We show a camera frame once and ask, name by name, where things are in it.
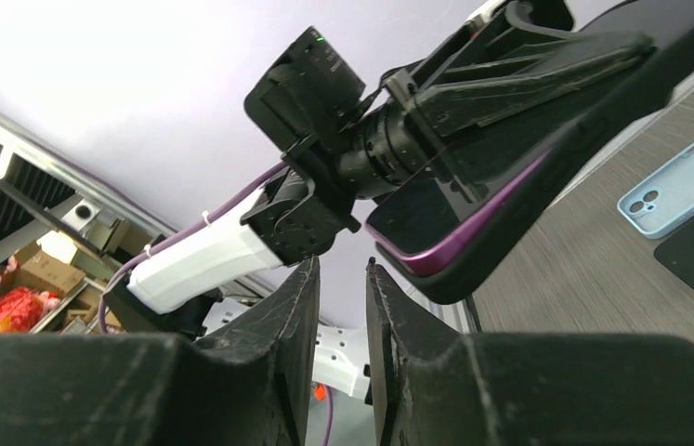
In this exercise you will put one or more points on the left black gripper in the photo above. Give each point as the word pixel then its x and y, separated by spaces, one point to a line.
pixel 510 56

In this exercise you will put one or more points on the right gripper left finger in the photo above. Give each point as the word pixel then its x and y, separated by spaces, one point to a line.
pixel 247 383

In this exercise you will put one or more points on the cardboard box outside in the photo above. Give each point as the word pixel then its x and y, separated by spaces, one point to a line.
pixel 34 269

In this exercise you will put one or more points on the purple edged bare phone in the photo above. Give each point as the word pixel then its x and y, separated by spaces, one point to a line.
pixel 428 222

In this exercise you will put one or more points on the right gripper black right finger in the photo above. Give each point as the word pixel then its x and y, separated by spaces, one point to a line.
pixel 435 386

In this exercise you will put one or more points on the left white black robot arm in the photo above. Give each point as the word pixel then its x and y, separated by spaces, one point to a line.
pixel 337 149

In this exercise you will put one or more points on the red snack bag outside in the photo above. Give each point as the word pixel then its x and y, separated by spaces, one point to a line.
pixel 22 308

